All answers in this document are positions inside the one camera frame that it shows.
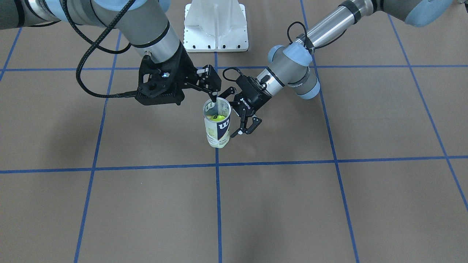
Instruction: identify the white blue tennis ball can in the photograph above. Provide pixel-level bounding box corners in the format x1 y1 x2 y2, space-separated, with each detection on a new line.
203 97 232 148

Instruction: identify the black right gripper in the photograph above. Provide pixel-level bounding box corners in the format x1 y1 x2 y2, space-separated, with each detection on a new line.
166 44 221 103

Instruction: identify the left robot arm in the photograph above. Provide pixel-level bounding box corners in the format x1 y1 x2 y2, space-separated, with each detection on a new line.
230 0 452 137

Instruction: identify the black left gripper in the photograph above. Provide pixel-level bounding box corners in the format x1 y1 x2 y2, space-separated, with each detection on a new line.
218 75 272 138

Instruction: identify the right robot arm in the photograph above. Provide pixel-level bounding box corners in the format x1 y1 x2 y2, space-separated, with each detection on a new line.
0 0 221 106

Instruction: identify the brown paper table cover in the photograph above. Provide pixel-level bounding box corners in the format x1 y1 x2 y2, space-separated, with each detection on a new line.
0 2 468 263

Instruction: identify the yellow tennis ball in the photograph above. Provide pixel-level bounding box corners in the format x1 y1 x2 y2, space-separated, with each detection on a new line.
206 114 226 122

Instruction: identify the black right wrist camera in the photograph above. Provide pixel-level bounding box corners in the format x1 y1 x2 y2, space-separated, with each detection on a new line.
135 54 185 106

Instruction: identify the white mounting plate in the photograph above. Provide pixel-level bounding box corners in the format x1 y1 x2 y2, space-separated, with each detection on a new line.
183 0 249 52

